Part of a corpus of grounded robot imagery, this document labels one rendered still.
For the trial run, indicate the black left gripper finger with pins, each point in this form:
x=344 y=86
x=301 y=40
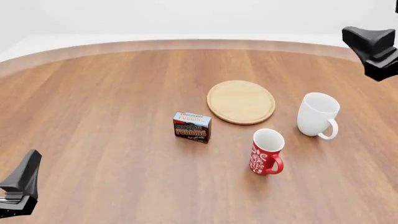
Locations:
x=27 y=175

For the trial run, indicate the chocolate pudding box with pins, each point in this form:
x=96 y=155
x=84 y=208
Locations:
x=191 y=129

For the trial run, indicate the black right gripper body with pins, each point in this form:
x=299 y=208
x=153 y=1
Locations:
x=381 y=70

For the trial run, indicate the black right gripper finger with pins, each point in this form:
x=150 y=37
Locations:
x=357 y=37
x=385 y=43

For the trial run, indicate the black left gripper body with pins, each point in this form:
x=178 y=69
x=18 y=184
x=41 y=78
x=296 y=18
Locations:
x=18 y=205

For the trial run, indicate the white mug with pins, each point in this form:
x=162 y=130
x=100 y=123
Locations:
x=314 y=116

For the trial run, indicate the round wooden plate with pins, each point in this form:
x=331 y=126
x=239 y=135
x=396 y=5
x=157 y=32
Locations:
x=241 y=102

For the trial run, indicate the red patterned mug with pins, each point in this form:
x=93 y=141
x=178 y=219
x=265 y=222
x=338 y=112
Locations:
x=262 y=156

